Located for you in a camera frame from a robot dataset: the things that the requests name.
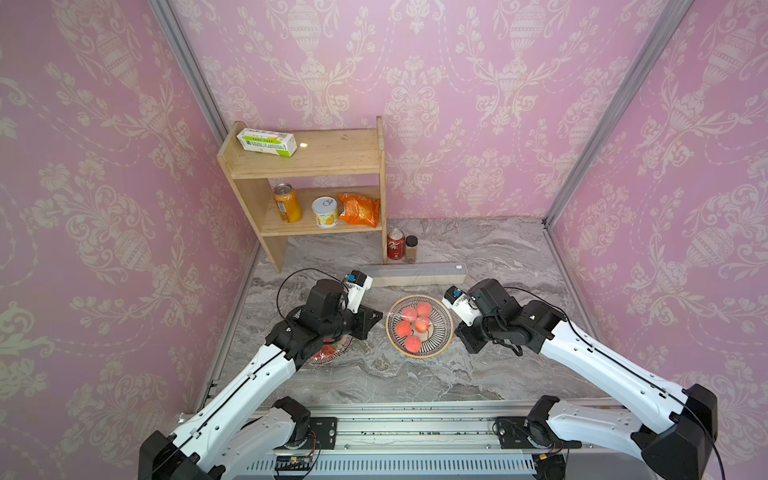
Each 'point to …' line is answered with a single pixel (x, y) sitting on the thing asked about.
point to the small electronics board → (293, 463)
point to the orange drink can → (287, 201)
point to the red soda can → (396, 244)
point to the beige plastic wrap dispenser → (416, 274)
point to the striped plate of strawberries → (339, 347)
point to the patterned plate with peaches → (435, 340)
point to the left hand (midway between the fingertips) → (383, 318)
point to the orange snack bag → (360, 209)
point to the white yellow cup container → (325, 209)
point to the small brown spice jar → (411, 249)
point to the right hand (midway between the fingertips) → (459, 330)
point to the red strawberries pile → (326, 350)
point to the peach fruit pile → (414, 322)
